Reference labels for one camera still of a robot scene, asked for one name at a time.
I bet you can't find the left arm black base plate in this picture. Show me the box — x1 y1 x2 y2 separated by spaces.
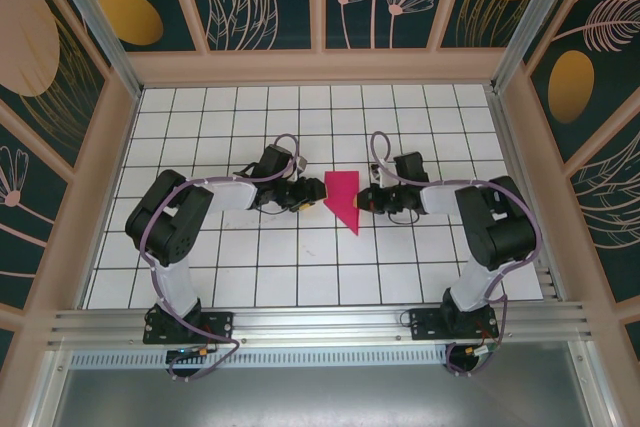
143 310 235 346

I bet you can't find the aluminium side rail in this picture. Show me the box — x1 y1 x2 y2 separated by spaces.
487 86 564 303

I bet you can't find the pink paper sheet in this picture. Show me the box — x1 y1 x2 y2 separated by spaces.
322 170 362 237

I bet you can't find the slotted grey cable duct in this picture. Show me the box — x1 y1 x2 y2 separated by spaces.
69 349 451 371

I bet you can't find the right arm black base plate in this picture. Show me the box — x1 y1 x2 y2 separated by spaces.
408 307 499 343

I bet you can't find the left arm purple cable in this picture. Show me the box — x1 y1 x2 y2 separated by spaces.
138 133 303 383

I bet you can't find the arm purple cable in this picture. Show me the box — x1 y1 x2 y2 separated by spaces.
369 130 544 379
138 133 303 383

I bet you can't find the aluminium frame post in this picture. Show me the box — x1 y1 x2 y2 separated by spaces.
39 0 144 98
492 0 584 93

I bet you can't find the long aluminium mounting rail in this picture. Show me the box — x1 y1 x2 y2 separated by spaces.
47 301 594 348

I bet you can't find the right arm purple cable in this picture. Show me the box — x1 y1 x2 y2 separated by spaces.
369 130 544 379

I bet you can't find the grey metal sheet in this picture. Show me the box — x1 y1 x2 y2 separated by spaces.
49 366 591 427

